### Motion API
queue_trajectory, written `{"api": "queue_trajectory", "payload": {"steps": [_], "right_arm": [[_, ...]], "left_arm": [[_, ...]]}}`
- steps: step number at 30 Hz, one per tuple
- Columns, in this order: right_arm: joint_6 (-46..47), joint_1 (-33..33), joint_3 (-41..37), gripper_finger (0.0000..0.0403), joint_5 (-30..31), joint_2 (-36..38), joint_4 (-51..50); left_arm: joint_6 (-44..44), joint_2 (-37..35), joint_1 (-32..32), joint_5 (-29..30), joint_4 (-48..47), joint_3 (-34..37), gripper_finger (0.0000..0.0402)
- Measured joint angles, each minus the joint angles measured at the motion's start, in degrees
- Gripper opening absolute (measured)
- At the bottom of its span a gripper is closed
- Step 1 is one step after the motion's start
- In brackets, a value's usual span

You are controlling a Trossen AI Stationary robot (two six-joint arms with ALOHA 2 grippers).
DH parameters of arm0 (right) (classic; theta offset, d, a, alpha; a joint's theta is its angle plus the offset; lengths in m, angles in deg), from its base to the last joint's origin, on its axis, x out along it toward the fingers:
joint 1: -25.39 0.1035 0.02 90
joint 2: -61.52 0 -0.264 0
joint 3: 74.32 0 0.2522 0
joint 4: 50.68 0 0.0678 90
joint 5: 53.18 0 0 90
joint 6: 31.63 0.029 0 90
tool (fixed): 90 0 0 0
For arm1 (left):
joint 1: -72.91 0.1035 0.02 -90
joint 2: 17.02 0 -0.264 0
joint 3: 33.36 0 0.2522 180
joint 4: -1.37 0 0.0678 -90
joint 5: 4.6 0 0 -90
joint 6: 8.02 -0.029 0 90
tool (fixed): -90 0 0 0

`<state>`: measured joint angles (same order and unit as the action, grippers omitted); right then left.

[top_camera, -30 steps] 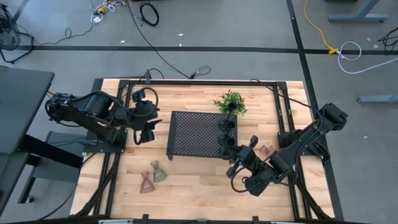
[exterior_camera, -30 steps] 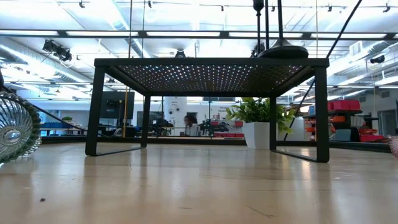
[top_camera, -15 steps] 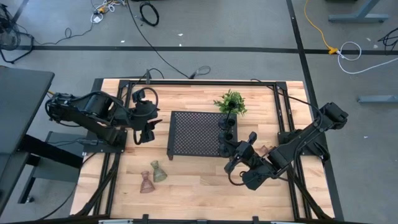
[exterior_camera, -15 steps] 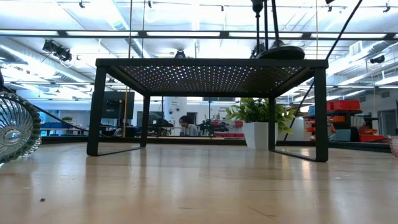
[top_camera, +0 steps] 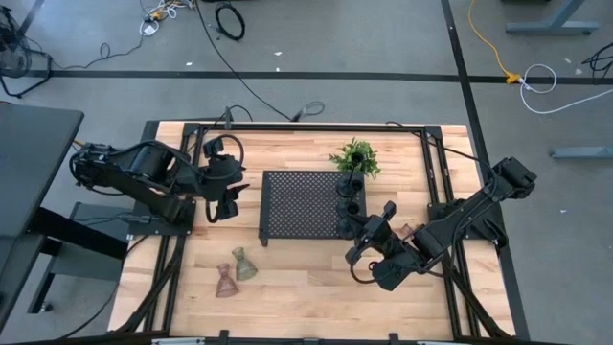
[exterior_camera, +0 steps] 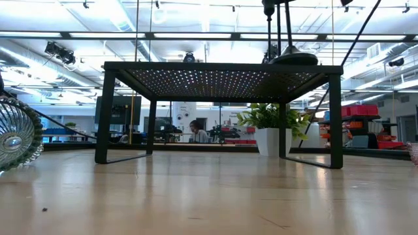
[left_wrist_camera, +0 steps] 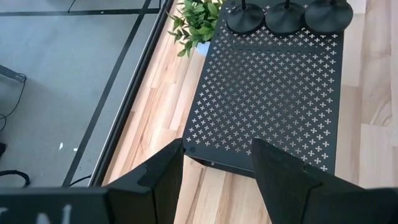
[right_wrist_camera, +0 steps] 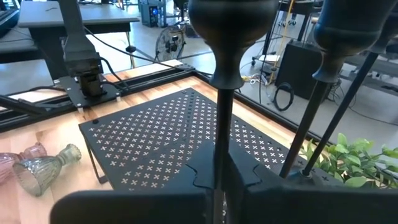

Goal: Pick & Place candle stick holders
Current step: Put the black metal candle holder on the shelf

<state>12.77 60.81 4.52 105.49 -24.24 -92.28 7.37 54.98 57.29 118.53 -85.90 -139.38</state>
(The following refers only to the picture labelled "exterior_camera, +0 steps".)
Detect black round lamp base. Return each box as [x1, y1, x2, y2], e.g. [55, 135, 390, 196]
[268, 0, 319, 66]

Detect clear ribbed glass vessel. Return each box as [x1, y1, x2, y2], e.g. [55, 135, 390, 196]
[0, 95, 44, 173]

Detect pink ribbed glass candle holder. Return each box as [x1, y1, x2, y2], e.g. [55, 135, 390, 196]
[406, 142, 418, 166]

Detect person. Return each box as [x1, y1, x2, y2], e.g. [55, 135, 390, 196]
[189, 119, 210, 144]

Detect white column with cameras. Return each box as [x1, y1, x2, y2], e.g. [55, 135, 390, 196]
[172, 101, 197, 144]

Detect black perforated metal shelf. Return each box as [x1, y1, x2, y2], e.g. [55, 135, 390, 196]
[94, 61, 344, 170]

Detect green plant in white pot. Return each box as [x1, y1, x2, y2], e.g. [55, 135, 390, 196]
[236, 102, 311, 158]

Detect black monitor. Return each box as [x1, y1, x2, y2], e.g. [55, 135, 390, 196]
[94, 95, 142, 126]

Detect bin storage rack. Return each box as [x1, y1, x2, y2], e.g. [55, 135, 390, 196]
[318, 103, 406, 151]

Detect blue storage bins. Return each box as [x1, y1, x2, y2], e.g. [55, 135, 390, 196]
[42, 127, 76, 144]

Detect grey blue screen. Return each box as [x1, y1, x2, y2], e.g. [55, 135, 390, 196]
[351, 134, 370, 149]

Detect black ceiling spotlight cluster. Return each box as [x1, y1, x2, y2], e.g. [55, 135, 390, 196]
[44, 41, 77, 65]

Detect red plastic bin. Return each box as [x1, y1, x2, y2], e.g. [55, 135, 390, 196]
[378, 140, 405, 150]

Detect black aluminium table frame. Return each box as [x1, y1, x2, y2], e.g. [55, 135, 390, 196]
[42, 142, 411, 161]

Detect red wall bins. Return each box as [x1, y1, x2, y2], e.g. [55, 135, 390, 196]
[221, 126, 257, 145]

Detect yellow hanging cable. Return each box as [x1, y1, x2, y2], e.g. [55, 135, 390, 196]
[129, 6, 139, 145]

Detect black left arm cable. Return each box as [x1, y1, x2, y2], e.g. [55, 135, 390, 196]
[0, 89, 98, 140]

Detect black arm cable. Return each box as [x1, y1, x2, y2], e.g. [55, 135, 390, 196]
[0, 89, 98, 140]
[298, 0, 382, 148]

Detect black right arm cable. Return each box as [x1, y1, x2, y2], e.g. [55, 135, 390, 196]
[298, 0, 382, 148]

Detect black ceiling camera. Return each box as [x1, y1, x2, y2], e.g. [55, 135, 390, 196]
[387, 57, 406, 68]

